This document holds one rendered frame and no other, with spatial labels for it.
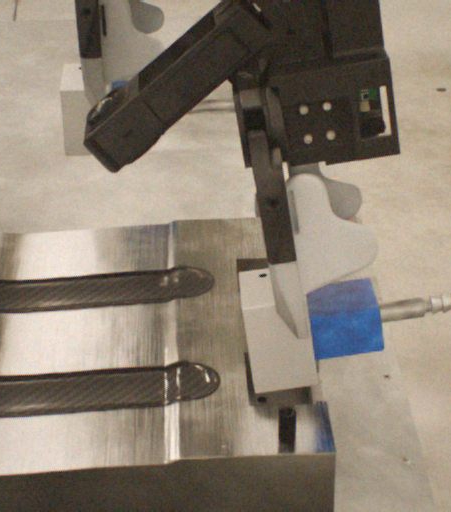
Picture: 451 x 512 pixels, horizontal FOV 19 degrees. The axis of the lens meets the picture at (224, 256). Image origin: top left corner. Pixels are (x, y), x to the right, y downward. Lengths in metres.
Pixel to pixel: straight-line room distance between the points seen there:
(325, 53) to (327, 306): 0.15
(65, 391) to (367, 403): 0.22
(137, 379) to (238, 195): 0.39
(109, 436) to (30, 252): 0.22
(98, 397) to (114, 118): 0.18
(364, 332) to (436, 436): 1.43
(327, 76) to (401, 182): 2.21
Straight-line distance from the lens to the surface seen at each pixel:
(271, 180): 0.67
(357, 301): 0.75
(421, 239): 2.67
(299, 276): 0.70
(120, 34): 0.95
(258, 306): 0.73
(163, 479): 0.74
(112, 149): 0.70
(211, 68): 0.68
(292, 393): 0.81
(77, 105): 0.98
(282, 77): 0.67
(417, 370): 2.30
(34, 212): 1.15
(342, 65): 0.67
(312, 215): 0.70
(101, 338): 0.83
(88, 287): 0.89
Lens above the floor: 1.36
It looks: 31 degrees down
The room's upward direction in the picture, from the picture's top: 1 degrees counter-clockwise
